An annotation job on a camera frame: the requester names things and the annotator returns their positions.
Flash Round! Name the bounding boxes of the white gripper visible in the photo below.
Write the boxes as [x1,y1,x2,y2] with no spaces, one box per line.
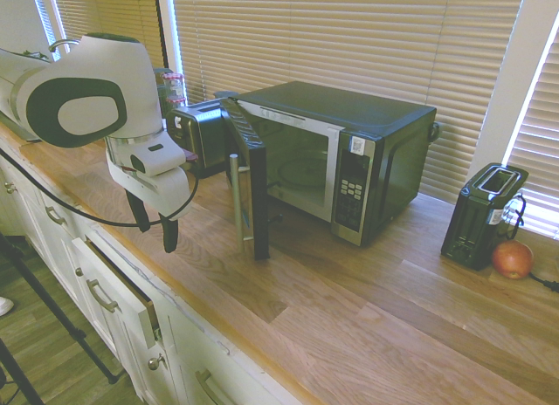
[107,149,194,255]

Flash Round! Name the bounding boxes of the black stainless microwave oven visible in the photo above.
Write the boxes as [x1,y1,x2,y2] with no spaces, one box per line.
[234,80,438,249]

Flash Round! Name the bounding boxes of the white open drawer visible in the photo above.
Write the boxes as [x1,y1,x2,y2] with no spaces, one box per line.
[71,236,162,350]

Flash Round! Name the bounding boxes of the silver black toaster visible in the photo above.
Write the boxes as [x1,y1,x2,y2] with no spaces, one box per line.
[167,100,229,180]

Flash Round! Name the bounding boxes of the white kitchen cabinet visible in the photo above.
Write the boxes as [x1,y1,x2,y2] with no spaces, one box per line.
[0,149,307,405]

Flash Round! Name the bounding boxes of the dark container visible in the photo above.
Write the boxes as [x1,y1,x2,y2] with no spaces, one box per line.
[152,66,176,119]

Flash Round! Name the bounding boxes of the curved metal faucet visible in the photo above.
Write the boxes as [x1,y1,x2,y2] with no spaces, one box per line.
[47,38,82,53]

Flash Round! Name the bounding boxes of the narrow beige window blind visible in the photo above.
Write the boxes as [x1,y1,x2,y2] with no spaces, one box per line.
[30,0,59,49]

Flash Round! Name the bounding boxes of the large beige window blind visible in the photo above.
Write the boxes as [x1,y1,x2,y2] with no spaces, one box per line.
[169,0,528,207]

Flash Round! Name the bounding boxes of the black slim toaster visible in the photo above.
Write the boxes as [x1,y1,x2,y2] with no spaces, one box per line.
[439,161,530,271]

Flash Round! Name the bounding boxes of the red apple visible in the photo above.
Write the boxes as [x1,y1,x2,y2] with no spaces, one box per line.
[492,240,535,281]

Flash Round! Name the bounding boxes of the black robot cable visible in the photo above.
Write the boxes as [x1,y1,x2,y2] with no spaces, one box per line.
[0,148,201,230]

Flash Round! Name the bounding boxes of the black microwave door with handle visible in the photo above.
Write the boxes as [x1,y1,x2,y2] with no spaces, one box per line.
[219,96,271,262]

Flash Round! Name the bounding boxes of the black camera tripod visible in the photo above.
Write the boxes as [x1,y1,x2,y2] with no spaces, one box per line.
[0,230,120,405]

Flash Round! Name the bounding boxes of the black toaster power cord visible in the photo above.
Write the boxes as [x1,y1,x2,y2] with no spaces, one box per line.
[496,193,559,293]

